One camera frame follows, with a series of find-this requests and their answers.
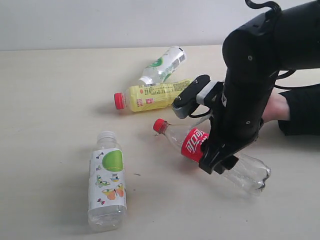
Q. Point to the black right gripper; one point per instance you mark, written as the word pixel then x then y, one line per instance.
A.
pixel 238 117

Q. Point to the clear cola bottle red label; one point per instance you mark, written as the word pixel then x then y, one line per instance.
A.
pixel 245 171

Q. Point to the yellow bottle red cap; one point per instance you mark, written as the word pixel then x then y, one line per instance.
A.
pixel 141 98

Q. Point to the clear bottle butterfly label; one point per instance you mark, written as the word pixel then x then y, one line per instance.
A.
pixel 107 200

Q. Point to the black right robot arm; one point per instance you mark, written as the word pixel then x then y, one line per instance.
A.
pixel 255 53

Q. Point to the white green label bottle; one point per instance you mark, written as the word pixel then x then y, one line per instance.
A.
pixel 161 69

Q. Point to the person's open hand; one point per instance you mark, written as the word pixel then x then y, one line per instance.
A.
pixel 277 109

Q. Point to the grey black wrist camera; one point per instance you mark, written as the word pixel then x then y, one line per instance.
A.
pixel 193 96

